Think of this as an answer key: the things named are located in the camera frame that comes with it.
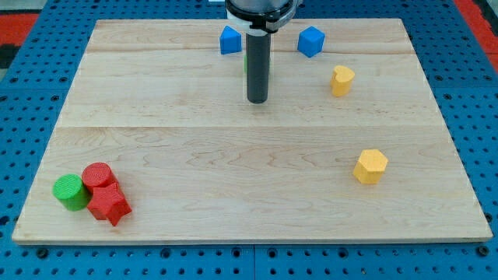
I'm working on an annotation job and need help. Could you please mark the yellow heart block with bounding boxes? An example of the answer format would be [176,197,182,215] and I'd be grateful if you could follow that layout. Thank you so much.
[330,65,356,97]

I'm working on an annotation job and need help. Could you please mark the blue triangular prism block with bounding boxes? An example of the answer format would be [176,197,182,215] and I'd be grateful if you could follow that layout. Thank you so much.
[219,26,242,54]

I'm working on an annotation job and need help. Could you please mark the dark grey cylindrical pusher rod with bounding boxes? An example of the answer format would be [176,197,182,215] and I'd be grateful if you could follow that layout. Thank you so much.
[246,33,271,103]

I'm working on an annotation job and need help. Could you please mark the green cylinder block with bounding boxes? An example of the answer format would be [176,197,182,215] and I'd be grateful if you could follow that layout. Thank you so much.
[52,173,91,212]

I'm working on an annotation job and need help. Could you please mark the light wooden board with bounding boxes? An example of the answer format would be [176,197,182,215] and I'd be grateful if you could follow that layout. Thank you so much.
[12,19,493,245]

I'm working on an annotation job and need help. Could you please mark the red cylinder block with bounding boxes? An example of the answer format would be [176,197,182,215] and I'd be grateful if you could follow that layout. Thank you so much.
[82,162,117,194]

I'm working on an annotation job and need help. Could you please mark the red star block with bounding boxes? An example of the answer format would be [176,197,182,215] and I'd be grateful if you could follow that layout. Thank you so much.
[86,182,132,226]

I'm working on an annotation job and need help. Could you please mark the yellow hexagon block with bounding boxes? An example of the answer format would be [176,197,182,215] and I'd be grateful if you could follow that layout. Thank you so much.
[352,149,388,184]

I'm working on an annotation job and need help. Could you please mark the blue cube block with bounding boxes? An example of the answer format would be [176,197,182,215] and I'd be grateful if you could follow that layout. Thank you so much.
[297,26,325,58]

